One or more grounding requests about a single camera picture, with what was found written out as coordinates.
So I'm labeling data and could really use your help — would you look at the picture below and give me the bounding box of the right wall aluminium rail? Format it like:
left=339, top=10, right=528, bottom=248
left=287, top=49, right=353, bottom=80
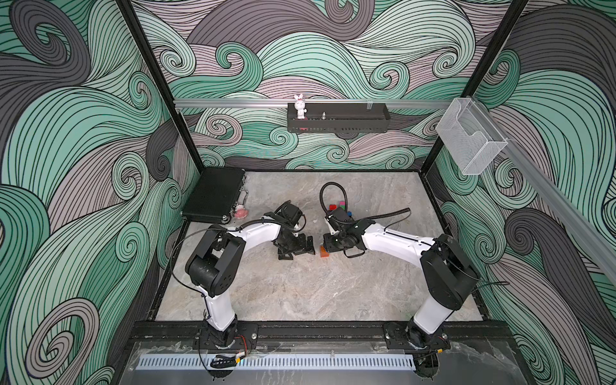
left=472, top=99, right=615, bottom=281

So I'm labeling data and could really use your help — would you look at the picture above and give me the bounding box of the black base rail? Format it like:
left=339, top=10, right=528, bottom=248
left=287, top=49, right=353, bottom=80
left=128, top=321, right=513, bottom=351

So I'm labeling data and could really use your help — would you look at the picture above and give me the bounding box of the black case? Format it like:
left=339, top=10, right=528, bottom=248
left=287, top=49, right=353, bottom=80
left=182, top=167, right=245, bottom=224

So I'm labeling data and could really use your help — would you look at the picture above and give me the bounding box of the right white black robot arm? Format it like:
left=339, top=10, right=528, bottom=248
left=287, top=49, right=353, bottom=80
left=319, top=181, right=481, bottom=351

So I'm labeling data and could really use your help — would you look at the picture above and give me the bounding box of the clear acrylic wall holder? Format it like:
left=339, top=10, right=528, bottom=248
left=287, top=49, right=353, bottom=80
left=436, top=97, right=508, bottom=176

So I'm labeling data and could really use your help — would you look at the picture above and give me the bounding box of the black wall shelf tray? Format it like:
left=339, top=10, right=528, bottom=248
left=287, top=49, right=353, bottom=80
left=287, top=102, right=391, bottom=136

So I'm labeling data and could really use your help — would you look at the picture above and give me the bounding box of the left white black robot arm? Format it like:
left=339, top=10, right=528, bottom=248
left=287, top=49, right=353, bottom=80
left=184, top=201, right=315, bottom=347

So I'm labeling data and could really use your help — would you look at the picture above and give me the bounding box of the white pink bunny figurine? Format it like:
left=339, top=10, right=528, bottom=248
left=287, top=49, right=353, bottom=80
left=294, top=94, right=307, bottom=120

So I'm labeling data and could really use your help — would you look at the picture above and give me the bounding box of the horizontal aluminium rail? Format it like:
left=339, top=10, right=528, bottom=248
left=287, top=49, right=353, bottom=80
left=173, top=98, right=453, bottom=110

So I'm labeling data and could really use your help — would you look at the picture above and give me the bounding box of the white slotted cable duct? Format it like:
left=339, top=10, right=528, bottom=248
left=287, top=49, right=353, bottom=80
left=136, top=354, right=415, bottom=372

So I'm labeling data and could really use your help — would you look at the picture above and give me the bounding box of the pink small toy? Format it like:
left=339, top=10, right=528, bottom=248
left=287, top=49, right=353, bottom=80
left=234, top=205, right=249, bottom=219

